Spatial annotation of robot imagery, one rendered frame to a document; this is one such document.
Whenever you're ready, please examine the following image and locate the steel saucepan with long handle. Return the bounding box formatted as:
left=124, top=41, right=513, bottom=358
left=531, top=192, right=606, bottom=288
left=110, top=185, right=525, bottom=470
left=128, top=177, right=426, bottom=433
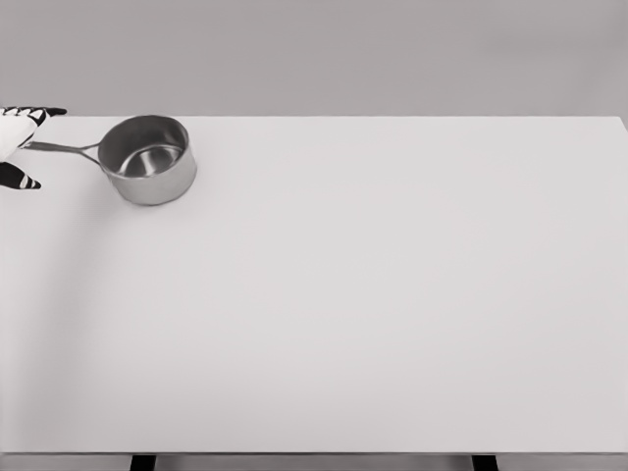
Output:
left=25, top=114, right=198, bottom=207

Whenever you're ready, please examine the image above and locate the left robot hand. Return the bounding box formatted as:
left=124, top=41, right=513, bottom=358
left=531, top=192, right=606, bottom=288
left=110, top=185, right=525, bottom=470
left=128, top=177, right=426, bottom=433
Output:
left=0, top=106, right=68, bottom=191

